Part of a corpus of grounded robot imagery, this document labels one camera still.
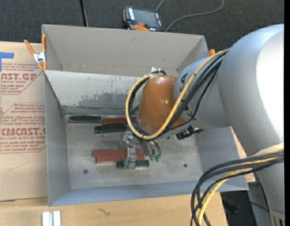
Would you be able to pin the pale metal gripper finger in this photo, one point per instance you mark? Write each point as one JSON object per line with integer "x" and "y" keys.
{"x": 130, "y": 165}
{"x": 132, "y": 155}

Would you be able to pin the dark green flat block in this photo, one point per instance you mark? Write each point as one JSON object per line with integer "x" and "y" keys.
{"x": 84, "y": 119}
{"x": 142, "y": 163}
{"x": 109, "y": 129}

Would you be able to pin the red-brown flat block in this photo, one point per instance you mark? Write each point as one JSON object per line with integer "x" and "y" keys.
{"x": 109, "y": 152}
{"x": 116, "y": 120}
{"x": 110, "y": 159}

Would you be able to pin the grey metal bin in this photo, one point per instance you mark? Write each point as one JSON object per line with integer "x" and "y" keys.
{"x": 93, "y": 98}

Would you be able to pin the brown cardboard board, red print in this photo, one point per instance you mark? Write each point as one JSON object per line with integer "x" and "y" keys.
{"x": 22, "y": 168}

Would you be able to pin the black cylinder on white bracket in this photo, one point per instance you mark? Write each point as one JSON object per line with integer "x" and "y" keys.
{"x": 186, "y": 133}

